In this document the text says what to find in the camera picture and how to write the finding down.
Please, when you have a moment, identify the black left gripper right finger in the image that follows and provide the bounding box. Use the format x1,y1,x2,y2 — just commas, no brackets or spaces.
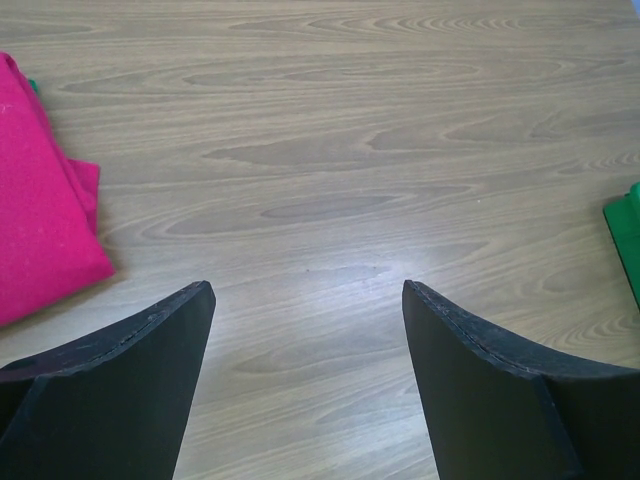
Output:
402,281,639,479

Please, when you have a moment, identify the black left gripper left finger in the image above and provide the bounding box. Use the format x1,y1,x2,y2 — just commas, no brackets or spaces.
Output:
1,281,216,479

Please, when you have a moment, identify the folded pink t-shirt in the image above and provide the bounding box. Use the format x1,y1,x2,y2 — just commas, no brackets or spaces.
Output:
1,53,115,325

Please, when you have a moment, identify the green plastic bin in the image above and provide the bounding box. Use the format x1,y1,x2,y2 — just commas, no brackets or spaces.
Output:
603,183,640,305

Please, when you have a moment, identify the folded green t-shirt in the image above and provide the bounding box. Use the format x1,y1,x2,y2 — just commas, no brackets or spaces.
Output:
28,78,39,95

